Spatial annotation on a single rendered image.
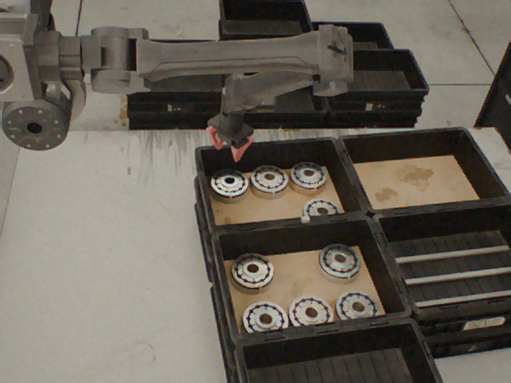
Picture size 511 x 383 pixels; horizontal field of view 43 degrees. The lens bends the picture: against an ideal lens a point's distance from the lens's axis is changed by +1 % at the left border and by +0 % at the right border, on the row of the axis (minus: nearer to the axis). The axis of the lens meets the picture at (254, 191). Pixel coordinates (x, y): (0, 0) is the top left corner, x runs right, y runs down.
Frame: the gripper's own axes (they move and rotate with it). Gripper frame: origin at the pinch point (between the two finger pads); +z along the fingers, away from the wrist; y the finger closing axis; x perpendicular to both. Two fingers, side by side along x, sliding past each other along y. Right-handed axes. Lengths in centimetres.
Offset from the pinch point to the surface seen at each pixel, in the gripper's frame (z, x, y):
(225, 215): 13.6, 7.1, -6.8
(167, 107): 46, -42, 65
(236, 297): 13.4, 24.6, -26.1
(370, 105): 44, -100, 9
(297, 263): 13.1, 6.4, -30.1
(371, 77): 47, -122, 21
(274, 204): 13.4, -5.0, -13.4
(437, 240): 13, -26, -52
